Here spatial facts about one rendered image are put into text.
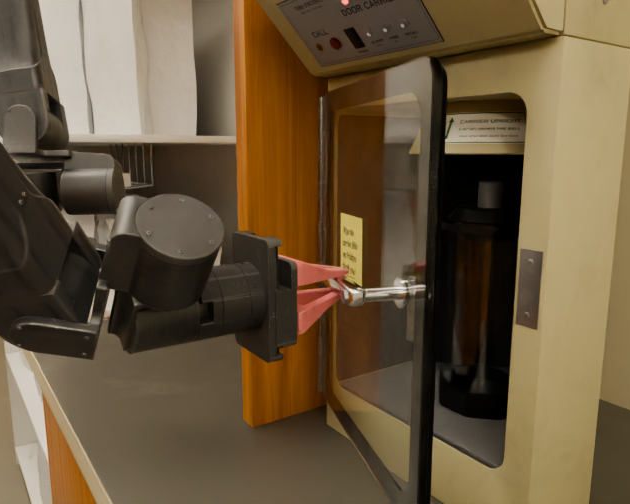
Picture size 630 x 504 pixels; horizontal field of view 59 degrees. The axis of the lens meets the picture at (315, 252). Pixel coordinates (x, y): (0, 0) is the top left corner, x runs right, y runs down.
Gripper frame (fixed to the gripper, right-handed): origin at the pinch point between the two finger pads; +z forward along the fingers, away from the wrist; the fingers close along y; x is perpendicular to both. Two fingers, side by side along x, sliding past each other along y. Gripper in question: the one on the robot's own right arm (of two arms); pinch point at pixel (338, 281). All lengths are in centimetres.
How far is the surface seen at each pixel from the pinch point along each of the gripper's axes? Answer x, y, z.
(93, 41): 116, 40, 6
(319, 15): 9.9, 25.8, 4.7
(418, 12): -2.6, 24.0, 6.7
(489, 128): -3.5, 14.1, 15.9
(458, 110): 0.1, 16.0, 15.4
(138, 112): 114, 22, 16
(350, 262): 6.9, -0.1, 6.7
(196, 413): 32.2, -26.0, -2.2
